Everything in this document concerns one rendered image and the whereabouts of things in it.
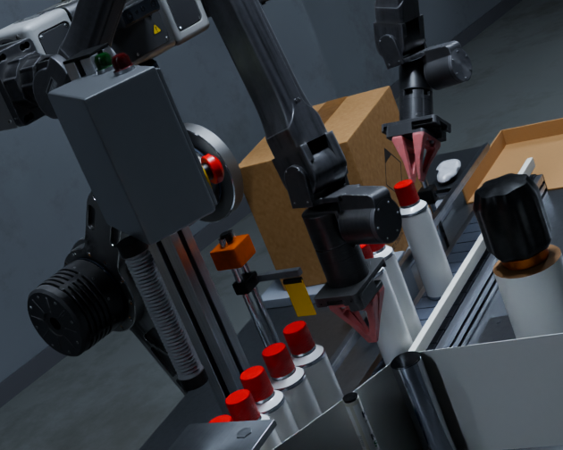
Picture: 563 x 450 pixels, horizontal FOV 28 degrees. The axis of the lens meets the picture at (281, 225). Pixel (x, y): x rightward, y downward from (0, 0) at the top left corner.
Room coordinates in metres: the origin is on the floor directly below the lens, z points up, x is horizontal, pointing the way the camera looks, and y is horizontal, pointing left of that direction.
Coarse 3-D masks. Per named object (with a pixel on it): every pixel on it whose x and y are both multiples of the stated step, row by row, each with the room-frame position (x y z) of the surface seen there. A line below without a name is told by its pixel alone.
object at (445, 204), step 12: (480, 156) 2.03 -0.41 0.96; (468, 168) 1.98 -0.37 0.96; (456, 192) 1.90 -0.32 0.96; (444, 204) 1.85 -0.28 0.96; (432, 216) 1.82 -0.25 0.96; (408, 252) 1.71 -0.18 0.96; (408, 264) 1.69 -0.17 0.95; (348, 336) 1.50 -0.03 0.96; (360, 336) 1.51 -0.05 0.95; (348, 348) 1.47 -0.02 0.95; (336, 360) 1.44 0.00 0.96
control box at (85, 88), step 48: (48, 96) 1.39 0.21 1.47; (96, 96) 1.25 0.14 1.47; (144, 96) 1.27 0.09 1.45; (96, 144) 1.27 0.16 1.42; (144, 144) 1.26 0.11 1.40; (192, 144) 1.28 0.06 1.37; (96, 192) 1.38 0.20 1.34; (144, 192) 1.25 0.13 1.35; (192, 192) 1.27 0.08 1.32; (144, 240) 1.25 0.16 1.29
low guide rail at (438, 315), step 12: (528, 168) 2.00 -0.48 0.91; (480, 240) 1.75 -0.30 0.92; (480, 252) 1.73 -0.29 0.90; (468, 264) 1.68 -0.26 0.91; (456, 276) 1.65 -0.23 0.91; (468, 276) 1.67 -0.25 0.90; (456, 288) 1.62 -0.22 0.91; (444, 300) 1.59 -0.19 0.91; (432, 312) 1.56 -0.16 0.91; (444, 312) 1.57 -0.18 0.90; (432, 324) 1.53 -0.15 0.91; (420, 336) 1.50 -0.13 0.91; (432, 336) 1.52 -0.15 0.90; (420, 348) 1.48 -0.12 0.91
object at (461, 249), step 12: (468, 228) 1.91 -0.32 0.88; (468, 240) 1.85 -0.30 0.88; (456, 252) 1.82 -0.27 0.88; (468, 252) 1.80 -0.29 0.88; (456, 264) 1.77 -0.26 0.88; (480, 264) 1.74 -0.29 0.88; (468, 288) 1.67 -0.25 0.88; (420, 300) 1.69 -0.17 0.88; (432, 300) 1.68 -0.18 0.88; (456, 300) 1.64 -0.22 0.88; (420, 312) 1.65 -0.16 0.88; (444, 324) 1.58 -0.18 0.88; (432, 348) 1.52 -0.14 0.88
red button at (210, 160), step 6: (204, 156) 1.31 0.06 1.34; (210, 156) 1.31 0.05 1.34; (204, 162) 1.32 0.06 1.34; (210, 162) 1.30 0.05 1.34; (216, 162) 1.30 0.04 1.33; (204, 168) 1.31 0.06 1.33; (210, 168) 1.30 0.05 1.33; (216, 168) 1.30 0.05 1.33; (222, 168) 1.30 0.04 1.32; (210, 174) 1.30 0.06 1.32; (216, 174) 1.30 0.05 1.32; (222, 174) 1.30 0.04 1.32; (210, 180) 1.32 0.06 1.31; (216, 180) 1.30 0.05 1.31; (222, 180) 1.31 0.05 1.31
